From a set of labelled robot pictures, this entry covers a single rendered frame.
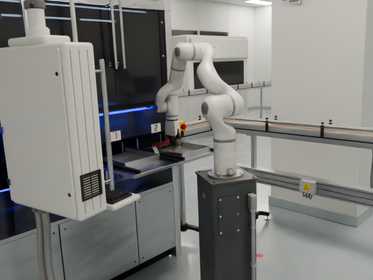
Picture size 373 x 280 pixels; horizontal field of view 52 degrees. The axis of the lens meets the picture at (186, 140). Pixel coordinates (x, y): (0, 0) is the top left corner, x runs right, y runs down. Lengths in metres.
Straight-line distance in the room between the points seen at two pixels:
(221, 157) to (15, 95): 1.02
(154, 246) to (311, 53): 2.10
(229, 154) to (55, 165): 0.85
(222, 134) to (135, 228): 1.05
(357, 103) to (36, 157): 2.54
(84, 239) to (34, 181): 0.71
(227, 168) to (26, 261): 1.19
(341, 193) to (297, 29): 1.50
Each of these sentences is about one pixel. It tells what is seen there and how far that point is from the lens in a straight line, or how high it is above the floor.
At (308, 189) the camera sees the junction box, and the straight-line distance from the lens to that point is 3.02.
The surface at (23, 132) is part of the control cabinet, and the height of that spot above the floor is 1.17.
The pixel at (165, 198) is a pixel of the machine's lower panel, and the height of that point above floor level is 0.50.
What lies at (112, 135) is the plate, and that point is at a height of 1.03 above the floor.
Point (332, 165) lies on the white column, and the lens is 3.61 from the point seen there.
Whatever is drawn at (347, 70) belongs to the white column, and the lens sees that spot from 3.45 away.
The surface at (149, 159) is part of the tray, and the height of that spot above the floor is 0.90.
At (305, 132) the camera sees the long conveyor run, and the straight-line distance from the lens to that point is 2.96.
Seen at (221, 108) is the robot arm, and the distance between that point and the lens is 1.90.
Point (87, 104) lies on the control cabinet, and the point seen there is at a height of 1.30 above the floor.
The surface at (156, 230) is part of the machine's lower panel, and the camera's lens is 2.82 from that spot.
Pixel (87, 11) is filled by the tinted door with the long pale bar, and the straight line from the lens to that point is 2.35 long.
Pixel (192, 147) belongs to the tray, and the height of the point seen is 0.89.
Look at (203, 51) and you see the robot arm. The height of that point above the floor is 1.50.
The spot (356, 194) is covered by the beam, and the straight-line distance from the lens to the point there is 2.94.
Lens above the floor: 1.45
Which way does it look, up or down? 11 degrees down
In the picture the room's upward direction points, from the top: 2 degrees counter-clockwise
